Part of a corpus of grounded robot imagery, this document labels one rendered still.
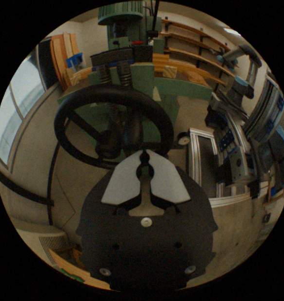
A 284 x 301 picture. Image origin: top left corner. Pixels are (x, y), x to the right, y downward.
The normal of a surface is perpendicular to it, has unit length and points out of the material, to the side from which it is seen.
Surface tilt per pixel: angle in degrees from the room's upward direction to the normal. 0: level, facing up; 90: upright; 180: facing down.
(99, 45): 90
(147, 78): 90
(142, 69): 90
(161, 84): 90
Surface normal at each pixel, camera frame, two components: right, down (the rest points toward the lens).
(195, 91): 0.03, 0.87
